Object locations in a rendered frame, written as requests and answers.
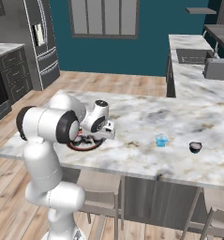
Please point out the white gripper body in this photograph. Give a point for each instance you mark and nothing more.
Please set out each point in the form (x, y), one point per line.
(101, 133)

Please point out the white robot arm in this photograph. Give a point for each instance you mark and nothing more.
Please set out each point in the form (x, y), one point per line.
(44, 125)

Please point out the black plate with red rim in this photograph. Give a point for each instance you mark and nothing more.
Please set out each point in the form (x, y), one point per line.
(85, 147)

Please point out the blue yogurt container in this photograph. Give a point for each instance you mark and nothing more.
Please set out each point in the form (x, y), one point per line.
(161, 141)

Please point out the beige stool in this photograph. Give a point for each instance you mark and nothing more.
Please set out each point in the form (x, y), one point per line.
(99, 190)
(218, 212)

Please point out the grey island cabinet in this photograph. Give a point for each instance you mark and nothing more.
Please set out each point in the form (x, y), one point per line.
(160, 200)

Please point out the small black bowl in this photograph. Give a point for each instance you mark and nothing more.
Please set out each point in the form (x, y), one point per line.
(195, 147)

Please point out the dark grey base cupboards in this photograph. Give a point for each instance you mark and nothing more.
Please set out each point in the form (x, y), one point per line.
(15, 72)

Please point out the grey steel fridge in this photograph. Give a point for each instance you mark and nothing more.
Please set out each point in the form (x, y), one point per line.
(38, 40)

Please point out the grey framed window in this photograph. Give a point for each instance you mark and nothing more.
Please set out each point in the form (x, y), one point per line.
(104, 17)

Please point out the grey sink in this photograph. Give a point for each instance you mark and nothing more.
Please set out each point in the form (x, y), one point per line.
(191, 56)

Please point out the grey toaster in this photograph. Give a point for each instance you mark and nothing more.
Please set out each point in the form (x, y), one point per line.
(218, 68)

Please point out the silver tap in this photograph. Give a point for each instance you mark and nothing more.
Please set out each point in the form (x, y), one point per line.
(216, 50)

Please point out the grey wall cupboards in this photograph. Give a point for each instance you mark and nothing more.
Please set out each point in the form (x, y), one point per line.
(221, 31)

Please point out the grey wall shelf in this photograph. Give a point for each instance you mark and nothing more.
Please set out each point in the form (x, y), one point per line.
(201, 10)

